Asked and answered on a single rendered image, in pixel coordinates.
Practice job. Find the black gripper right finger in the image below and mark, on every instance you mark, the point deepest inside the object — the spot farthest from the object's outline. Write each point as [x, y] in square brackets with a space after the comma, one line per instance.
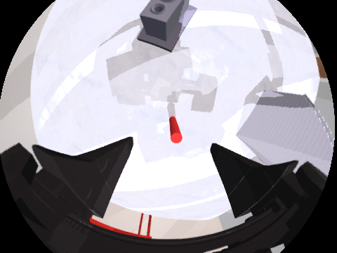
[246, 181]

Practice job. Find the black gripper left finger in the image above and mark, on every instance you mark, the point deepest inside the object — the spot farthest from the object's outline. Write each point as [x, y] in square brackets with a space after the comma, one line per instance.
[91, 176]

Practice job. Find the red peg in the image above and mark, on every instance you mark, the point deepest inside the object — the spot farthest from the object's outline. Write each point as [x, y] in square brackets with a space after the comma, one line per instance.
[176, 135]

